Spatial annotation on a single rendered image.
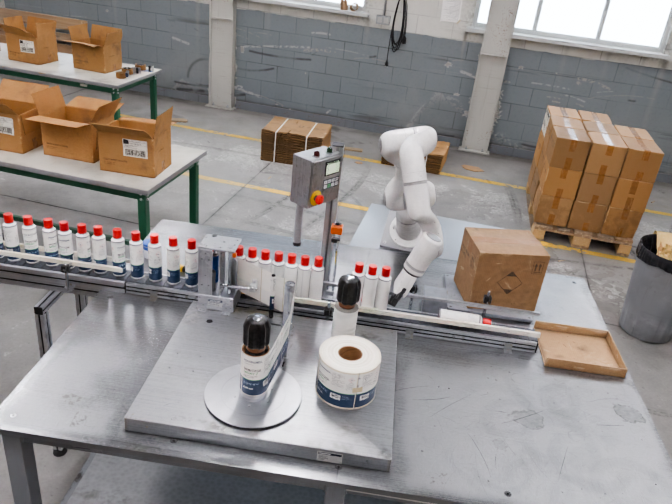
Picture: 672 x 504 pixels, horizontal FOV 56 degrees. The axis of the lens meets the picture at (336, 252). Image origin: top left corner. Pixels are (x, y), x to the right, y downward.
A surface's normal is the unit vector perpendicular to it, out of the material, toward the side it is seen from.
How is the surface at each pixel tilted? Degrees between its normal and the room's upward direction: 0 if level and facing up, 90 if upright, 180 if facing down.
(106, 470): 3
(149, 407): 0
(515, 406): 0
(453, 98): 90
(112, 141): 91
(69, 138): 90
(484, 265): 90
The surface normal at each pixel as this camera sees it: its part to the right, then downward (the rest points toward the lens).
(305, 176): -0.66, 0.29
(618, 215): -0.26, 0.39
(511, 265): 0.08, 0.47
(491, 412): 0.10, -0.88
